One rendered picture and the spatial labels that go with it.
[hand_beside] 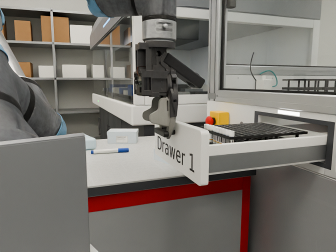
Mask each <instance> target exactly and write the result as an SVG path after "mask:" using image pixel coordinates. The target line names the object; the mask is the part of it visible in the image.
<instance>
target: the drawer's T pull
mask: <svg viewBox="0 0 336 252"><path fill-rule="evenodd" d="M154 132H155V133H156V134H158V135H160V136H162V137H164V138H167V137H169V132H168V131H166V128H163V129H162V128H160V127H155V128H154ZM172 135H175V130H173V133H172Z"/></svg>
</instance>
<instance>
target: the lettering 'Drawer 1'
mask: <svg viewBox="0 0 336 252"><path fill-rule="evenodd" d="M159 138H160V137H159V136H157V148H158V149H159V150H161V148H162V141H161V138H160V148H159ZM165 145H167V148H165V154H166V155H169V149H170V157H172V155H173V159H174V158H175V149H174V153H173V147H171V146H169V147H168V144H167V143H166V144H165ZM166 150H167V153H166ZM178 152H179V155H177V153H178ZM189 155H190V156H191V168H189V170H190V171H192V172H193V173H194V170H193V154H192V153H190V154H189ZM183 156H185V154H183V153H182V165H183ZM177 157H179V158H181V154H180V151H179V150H177V151H176V160H177V162H178V163H181V161H178V159H177Z"/></svg>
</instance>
